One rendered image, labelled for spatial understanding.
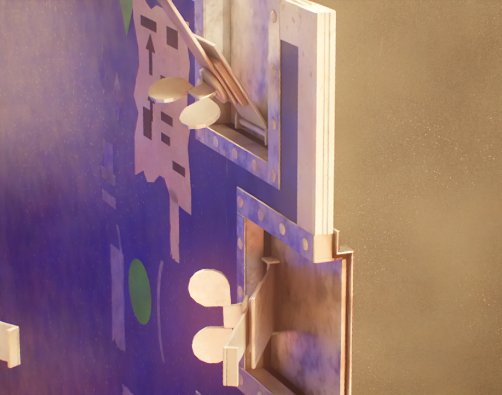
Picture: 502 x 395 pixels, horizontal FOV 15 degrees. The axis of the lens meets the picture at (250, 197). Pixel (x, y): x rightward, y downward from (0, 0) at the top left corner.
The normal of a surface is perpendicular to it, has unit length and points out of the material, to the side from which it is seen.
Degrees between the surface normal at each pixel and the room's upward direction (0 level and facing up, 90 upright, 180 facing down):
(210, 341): 102
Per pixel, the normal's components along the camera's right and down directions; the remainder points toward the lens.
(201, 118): -0.22, -0.79
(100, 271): -0.92, 0.11
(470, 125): 0.40, 0.25
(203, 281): -0.02, 0.47
